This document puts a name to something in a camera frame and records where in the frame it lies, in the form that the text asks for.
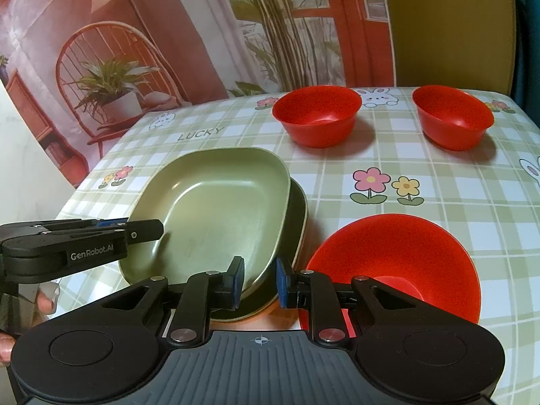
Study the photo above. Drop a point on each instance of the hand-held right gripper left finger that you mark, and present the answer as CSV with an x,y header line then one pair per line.
x,y
237,282

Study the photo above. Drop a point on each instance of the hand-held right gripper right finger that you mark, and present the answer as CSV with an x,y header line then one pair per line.
x,y
281,283

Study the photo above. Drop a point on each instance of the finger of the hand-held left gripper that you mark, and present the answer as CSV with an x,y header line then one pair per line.
x,y
112,222
145,231

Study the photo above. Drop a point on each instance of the dark green plate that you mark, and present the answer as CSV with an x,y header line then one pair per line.
x,y
297,219

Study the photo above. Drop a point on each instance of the light green plate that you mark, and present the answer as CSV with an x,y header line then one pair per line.
x,y
211,202

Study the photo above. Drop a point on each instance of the person's left hand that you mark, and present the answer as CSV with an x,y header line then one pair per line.
x,y
48,299

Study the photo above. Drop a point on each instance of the white board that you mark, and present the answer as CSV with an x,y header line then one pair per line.
x,y
25,156

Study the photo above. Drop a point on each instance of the large red bowl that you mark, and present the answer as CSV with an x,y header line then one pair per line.
x,y
405,253

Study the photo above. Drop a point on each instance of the small red bowl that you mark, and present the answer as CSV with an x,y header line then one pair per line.
x,y
453,114
316,109

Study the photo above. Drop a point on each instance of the green checked tablecloth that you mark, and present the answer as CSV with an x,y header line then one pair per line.
x,y
422,168

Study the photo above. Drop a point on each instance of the printed backdrop cloth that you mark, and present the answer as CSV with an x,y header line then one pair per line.
x,y
211,29

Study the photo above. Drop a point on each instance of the dark teal cloth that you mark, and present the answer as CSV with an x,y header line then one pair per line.
x,y
527,29

